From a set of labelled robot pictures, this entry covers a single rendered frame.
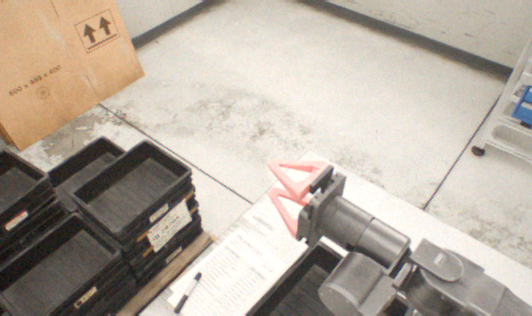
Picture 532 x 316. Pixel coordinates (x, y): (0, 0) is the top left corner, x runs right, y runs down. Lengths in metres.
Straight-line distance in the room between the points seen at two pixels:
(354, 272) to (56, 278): 1.54
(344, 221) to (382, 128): 2.38
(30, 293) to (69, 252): 0.20
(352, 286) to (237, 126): 2.40
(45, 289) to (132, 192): 0.49
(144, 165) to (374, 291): 1.60
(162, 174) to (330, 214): 1.46
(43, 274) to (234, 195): 1.05
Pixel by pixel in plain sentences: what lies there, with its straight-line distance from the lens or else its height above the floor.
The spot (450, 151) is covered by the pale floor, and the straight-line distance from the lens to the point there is 2.90.
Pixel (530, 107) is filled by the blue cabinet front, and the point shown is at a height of 0.43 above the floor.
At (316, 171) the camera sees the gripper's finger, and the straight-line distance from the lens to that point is 0.56.
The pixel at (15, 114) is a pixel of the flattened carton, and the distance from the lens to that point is 3.01.
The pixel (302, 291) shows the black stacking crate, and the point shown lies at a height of 0.83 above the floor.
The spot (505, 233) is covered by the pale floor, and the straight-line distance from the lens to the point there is 2.62.
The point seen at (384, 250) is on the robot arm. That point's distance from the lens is 0.54.
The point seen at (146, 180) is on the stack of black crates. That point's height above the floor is 0.49.
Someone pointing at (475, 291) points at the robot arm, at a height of 1.49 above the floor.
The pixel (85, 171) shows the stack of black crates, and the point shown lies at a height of 0.27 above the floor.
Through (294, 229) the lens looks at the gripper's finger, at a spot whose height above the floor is 1.42.
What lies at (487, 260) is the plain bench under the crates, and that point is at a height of 0.70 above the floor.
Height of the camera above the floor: 1.93
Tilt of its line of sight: 47 degrees down
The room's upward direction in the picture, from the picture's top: straight up
